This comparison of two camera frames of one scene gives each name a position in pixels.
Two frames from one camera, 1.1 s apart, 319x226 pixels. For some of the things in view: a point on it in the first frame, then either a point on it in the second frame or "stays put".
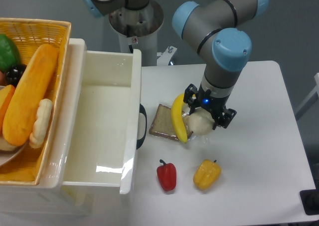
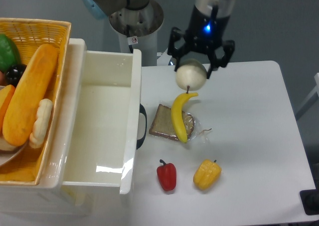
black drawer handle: x=140 y=142 stays put
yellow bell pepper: x=207 y=174 stays put
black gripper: x=214 y=105 → x=205 y=33
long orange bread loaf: x=22 y=112 stays put
